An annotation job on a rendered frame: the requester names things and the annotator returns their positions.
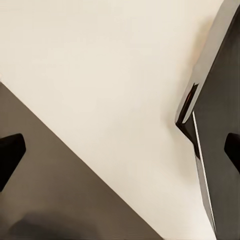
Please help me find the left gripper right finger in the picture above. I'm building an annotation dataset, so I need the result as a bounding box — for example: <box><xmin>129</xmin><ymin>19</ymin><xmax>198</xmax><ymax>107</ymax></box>
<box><xmin>224</xmin><ymin>132</ymin><xmax>240</xmax><ymax>173</ymax></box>

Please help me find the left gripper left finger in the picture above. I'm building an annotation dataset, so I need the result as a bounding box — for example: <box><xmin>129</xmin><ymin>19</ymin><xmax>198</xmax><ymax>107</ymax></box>
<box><xmin>0</xmin><ymin>133</ymin><xmax>26</xmax><ymax>193</ymax></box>

